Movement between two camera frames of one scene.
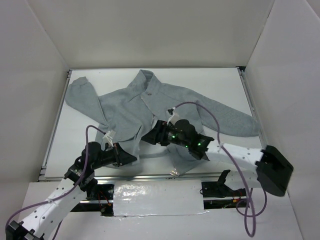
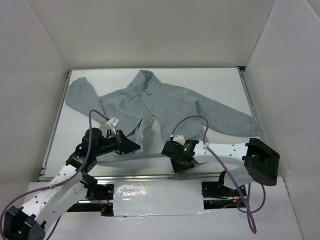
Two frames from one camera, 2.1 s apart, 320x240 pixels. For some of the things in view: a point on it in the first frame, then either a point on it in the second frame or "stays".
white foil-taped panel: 158,197 stays
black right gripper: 159,132 -> 169,150
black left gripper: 119,155 -> 120,143
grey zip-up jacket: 125,116 stays
